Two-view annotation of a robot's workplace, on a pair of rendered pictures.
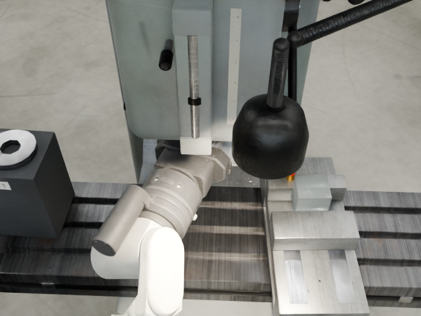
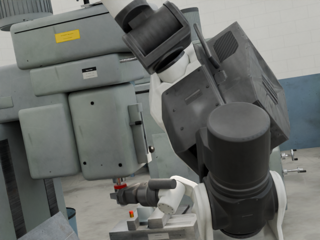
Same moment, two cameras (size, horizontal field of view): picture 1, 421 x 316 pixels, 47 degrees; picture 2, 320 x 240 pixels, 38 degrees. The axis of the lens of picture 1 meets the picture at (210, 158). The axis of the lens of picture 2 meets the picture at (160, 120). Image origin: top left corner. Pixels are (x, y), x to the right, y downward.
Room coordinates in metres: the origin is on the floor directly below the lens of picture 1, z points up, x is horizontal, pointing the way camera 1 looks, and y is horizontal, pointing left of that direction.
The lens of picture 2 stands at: (-0.08, 1.57, 1.64)
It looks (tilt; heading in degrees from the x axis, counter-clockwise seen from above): 6 degrees down; 286
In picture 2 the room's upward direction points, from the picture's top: 10 degrees counter-clockwise
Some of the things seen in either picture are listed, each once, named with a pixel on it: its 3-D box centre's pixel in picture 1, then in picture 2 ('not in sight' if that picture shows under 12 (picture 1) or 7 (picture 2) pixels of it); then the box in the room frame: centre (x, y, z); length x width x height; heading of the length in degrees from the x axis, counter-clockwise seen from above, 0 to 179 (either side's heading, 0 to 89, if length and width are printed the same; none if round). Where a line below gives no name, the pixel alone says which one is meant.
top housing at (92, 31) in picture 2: not in sight; (88, 35); (0.58, 0.01, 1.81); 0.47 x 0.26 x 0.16; 178
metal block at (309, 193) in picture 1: (310, 197); (145, 212); (0.55, -0.19, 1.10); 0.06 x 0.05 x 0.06; 91
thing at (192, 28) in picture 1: (195, 81); (139, 133); (0.45, 0.02, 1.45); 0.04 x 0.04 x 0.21; 88
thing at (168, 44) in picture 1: (167, 49); (133, 123); (0.46, 0.05, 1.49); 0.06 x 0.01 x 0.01; 178
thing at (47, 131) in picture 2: not in sight; (62, 136); (0.76, 0.00, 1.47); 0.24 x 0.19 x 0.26; 88
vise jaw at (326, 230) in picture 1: (312, 230); (160, 216); (0.50, -0.19, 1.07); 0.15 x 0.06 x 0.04; 91
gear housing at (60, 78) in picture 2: not in sight; (88, 74); (0.60, 0.01, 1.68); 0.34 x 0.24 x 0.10; 178
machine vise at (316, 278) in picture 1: (307, 229); (155, 225); (0.52, -0.19, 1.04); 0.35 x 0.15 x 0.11; 1
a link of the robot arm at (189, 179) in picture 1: (180, 181); (141, 194); (0.48, 0.05, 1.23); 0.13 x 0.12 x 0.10; 69
